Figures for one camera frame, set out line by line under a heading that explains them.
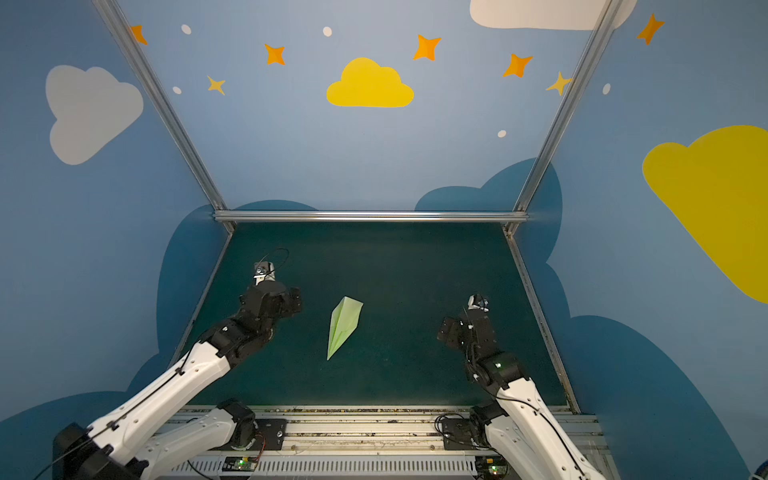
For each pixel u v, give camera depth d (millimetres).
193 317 1013
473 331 591
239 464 717
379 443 747
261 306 565
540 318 1009
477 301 709
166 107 856
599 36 724
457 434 748
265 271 665
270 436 743
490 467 714
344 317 913
